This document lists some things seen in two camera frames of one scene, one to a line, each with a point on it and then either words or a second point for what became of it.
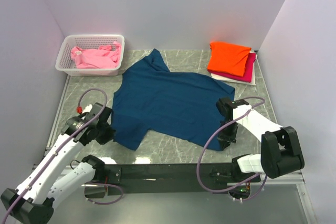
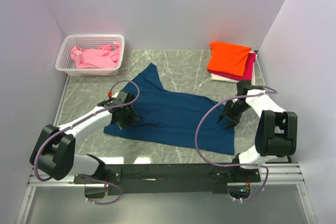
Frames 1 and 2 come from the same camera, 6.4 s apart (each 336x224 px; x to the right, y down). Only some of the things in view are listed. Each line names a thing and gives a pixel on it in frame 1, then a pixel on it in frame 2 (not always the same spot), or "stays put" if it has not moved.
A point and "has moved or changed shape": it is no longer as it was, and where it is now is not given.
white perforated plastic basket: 91,55 stays put
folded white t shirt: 227,80 stays put
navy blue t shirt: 149,98 has moved or changed shape
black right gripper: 224,140 to 233,120
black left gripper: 109,136 to 132,118
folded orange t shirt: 228,59 stays put
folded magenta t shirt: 246,76 stays put
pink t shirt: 106,56 stays put
